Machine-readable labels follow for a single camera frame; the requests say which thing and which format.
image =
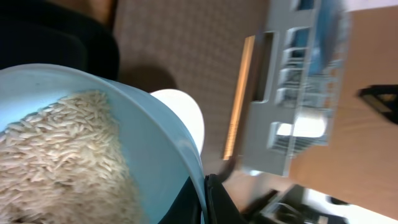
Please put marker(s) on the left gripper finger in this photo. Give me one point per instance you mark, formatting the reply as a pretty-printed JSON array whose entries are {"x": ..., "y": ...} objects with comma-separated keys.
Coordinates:
[{"x": 186, "y": 207}]

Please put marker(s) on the light blue bowl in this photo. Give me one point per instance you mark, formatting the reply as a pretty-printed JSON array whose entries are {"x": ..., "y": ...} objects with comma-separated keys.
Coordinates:
[{"x": 158, "y": 148}]

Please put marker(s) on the rice food scraps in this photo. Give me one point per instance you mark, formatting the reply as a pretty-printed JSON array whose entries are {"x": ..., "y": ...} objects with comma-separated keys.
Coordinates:
[{"x": 64, "y": 164}]

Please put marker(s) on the dark blue plate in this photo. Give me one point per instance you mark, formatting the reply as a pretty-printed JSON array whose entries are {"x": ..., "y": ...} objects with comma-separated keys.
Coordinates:
[{"x": 326, "y": 34}]

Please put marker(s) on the grey dishwasher rack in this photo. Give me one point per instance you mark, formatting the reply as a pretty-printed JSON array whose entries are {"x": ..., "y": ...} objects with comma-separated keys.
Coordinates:
[{"x": 291, "y": 111}]

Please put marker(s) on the white pink bowl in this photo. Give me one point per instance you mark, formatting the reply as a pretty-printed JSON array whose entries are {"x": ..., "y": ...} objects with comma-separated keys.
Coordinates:
[{"x": 188, "y": 111}]

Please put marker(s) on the right wooden chopstick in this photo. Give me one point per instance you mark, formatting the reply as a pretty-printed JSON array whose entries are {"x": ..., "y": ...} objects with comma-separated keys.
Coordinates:
[{"x": 239, "y": 96}]

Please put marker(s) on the brown serving tray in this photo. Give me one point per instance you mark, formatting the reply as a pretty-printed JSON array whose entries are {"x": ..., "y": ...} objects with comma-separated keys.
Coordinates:
[{"x": 194, "y": 45}]

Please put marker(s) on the black plastic tray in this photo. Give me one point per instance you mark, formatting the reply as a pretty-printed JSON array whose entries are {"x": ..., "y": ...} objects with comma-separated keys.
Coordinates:
[{"x": 42, "y": 32}]

